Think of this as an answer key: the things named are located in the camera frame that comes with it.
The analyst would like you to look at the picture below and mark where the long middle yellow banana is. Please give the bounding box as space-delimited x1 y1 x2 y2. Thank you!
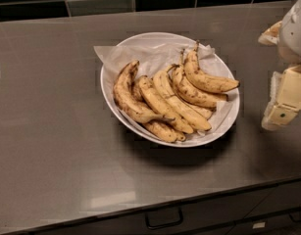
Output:
153 70 212 131

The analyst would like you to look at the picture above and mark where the short banana behind left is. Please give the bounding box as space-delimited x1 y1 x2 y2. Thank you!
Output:
131 79 143 102

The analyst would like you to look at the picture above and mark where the black drawer handle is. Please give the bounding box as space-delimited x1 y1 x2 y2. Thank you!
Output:
145 208 183 230

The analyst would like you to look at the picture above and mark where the centre yellow banana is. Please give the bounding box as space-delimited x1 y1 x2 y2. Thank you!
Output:
137 75 194 134

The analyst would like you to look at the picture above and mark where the hidden banana under right ones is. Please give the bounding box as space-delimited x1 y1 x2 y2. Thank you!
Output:
188 104 213 119

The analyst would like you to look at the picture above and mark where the left brown spotted banana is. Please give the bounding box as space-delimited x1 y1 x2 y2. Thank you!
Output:
113 60 174 123

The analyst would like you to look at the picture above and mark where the white paper liner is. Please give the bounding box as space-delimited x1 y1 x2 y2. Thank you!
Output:
94 43 239 136

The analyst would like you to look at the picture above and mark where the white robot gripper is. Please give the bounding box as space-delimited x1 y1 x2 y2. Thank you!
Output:
258 0 301 131

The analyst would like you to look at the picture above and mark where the bottom small banana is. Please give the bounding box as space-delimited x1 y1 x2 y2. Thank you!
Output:
143 120 186 143

